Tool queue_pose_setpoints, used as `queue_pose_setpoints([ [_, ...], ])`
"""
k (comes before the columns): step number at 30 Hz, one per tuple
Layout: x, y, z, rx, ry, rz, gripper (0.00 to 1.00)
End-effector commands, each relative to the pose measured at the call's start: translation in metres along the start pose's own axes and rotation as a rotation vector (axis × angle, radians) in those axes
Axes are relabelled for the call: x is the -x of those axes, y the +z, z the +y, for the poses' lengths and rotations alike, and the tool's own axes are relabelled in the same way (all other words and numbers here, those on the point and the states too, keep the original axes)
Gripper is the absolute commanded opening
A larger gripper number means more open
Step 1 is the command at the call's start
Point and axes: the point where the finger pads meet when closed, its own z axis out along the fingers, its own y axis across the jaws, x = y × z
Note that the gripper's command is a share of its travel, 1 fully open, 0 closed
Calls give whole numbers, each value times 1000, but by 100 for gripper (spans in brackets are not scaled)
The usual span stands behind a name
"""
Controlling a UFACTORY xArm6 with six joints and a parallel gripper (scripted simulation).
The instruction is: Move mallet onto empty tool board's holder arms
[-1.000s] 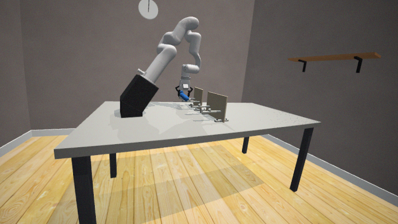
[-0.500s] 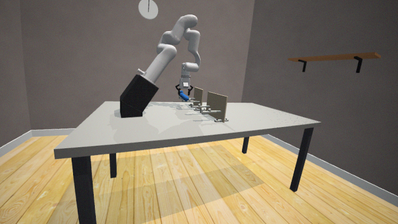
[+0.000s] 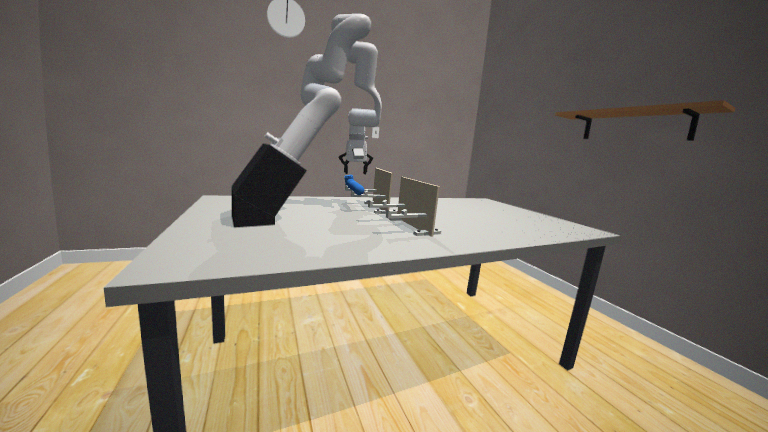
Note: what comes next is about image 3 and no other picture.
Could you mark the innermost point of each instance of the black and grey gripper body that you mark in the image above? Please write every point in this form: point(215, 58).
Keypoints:
point(356, 144)

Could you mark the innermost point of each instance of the blue cylinder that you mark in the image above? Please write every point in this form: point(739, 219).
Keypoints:
point(353, 185)

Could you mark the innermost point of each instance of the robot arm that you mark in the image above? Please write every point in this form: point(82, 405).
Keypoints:
point(325, 101)

